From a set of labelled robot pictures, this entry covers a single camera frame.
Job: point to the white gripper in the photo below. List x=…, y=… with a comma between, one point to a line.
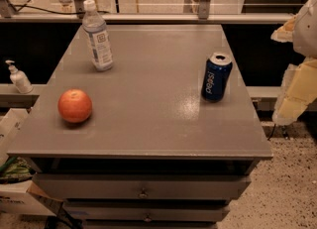
x=307, y=30

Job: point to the blue pepsi can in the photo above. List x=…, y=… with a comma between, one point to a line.
x=217, y=71

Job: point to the clear plastic water bottle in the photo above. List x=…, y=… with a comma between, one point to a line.
x=97, y=37

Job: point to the white pump dispenser bottle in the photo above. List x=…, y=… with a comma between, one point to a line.
x=18, y=78

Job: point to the grey drawer cabinet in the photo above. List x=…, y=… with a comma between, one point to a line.
x=148, y=115

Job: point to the middle grey drawer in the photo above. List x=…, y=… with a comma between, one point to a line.
x=148, y=211

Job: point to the grey drawer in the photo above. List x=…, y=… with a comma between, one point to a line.
x=127, y=186
x=148, y=211

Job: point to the red apple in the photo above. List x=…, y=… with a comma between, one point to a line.
x=74, y=106

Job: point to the top grey drawer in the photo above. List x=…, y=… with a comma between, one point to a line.
x=127, y=186

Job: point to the white cardboard box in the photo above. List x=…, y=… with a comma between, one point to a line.
x=18, y=194

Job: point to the grey metal rail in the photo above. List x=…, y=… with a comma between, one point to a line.
x=244, y=18

